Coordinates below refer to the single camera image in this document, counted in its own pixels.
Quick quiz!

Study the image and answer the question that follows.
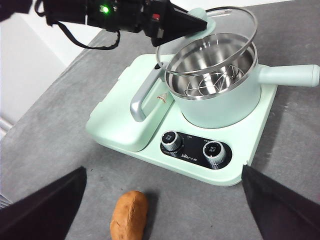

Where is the green hinged cover, silver handle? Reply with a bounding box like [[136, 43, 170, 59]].
[[86, 53, 176, 152]]

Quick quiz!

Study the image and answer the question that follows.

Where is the black cable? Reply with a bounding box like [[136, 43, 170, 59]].
[[34, 0, 122, 51]]

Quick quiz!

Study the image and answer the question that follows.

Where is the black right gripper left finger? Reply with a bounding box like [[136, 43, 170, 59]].
[[0, 166, 88, 240]]

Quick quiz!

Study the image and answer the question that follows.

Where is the steel wire steamer rack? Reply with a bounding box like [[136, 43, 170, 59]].
[[184, 63, 245, 97]]

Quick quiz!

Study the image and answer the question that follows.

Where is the mint green breakfast machine base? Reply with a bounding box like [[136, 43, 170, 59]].
[[85, 53, 278, 188]]

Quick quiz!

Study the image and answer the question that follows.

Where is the silver control knob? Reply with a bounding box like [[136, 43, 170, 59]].
[[202, 140, 227, 170], [161, 130, 185, 153]]

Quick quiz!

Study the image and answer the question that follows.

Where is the mint green pot with handle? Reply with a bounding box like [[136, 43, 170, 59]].
[[166, 32, 320, 128]]

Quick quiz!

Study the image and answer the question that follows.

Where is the brown potato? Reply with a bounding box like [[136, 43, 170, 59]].
[[109, 190, 149, 240]]

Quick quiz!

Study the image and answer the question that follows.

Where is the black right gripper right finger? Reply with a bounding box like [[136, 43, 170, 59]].
[[241, 164, 320, 240]]

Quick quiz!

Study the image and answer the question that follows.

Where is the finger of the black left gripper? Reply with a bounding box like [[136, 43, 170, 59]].
[[149, 8, 208, 47], [162, 0, 201, 18]]

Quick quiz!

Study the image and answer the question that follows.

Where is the glass lid with green knob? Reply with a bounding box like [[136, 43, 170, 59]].
[[156, 6, 258, 76]]

